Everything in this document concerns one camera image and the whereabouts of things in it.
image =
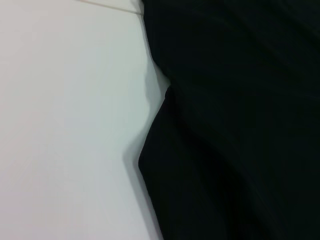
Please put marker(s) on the black shirt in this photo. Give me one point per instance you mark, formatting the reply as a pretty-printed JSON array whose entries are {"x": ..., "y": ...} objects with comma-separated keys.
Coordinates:
[{"x": 237, "y": 125}]

